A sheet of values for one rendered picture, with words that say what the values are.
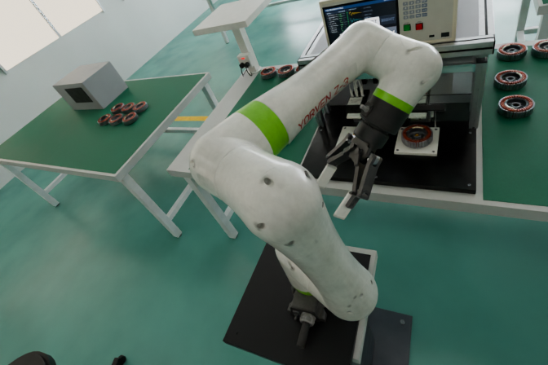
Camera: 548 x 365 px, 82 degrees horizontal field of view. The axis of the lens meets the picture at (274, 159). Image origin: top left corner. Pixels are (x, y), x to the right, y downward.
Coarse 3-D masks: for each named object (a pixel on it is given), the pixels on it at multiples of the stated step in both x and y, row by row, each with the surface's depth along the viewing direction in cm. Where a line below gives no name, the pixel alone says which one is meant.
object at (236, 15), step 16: (240, 0) 192; (256, 0) 180; (208, 16) 189; (224, 16) 178; (240, 16) 168; (256, 16) 170; (192, 32) 179; (208, 32) 175; (240, 32) 200; (240, 48) 209; (240, 64) 210; (256, 64) 217
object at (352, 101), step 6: (366, 90) 137; (354, 96) 137; (360, 96) 132; (366, 96) 134; (348, 102) 132; (354, 102) 130; (360, 102) 129; (366, 102) 134; (348, 108) 131; (354, 108) 130; (360, 108) 129; (348, 114) 132; (354, 114) 131
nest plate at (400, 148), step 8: (400, 128) 131; (432, 128) 125; (400, 136) 128; (400, 144) 124; (432, 144) 119; (400, 152) 122; (408, 152) 120; (416, 152) 119; (424, 152) 118; (432, 152) 117
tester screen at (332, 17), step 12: (384, 0) 103; (336, 12) 112; (348, 12) 111; (360, 12) 109; (372, 12) 108; (384, 12) 106; (336, 24) 116; (348, 24) 114; (384, 24) 109; (396, 24) 108; (336, 36) 119
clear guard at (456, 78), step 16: (448, 64) 105; (464, 64) 102; (448, 80) 99; (464, 80) 97; (432, 96) 96; (448, 96) 94; (464, 96) 92; (416, 112) 99; (432, 112) 97; (448, 112) 95; (464, 112) 92
